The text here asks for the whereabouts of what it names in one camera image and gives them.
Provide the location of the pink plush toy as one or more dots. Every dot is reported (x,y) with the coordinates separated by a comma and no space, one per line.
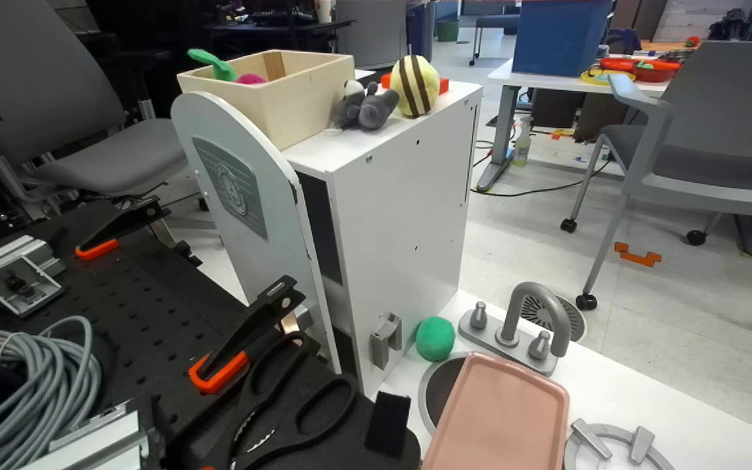
(253,80)

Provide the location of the white toy kitchen cabinet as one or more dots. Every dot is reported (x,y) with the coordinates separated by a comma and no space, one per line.
(370,225)

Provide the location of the green plush ball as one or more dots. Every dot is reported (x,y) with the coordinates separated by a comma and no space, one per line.
(435,337)

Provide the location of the grey raccoon plush toy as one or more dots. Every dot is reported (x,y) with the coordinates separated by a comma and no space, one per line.
(365,105)

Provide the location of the yellow striped plush toy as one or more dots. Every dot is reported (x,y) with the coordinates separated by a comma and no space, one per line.
(416,84)

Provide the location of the grey toy faucet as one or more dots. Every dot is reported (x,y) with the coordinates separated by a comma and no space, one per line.
(536,328)

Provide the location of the pink toy sink basin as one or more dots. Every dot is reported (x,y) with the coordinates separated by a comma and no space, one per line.
(501,417)

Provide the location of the green plush toy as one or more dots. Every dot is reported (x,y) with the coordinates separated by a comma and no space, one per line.
(220,68)

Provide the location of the black orange clamp front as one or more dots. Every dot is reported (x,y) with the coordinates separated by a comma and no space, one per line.
(212,371)

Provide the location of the black orange clamp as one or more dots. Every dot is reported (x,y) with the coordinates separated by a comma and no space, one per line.
(148,215)
(212,371)

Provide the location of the wooden box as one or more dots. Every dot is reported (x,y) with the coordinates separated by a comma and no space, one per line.
(297,100)

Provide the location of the black scissors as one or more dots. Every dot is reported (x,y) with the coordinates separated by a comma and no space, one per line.
(272,423)

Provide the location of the black orange clamp rear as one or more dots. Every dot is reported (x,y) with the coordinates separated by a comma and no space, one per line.
(148,215)

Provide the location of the white desk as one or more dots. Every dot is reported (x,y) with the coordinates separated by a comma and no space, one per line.
(520,93)

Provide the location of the grey chair left background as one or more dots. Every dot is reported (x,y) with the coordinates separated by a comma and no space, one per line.
(62,119)

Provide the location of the grey office chair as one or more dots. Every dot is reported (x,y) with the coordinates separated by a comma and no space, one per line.
(690,153)

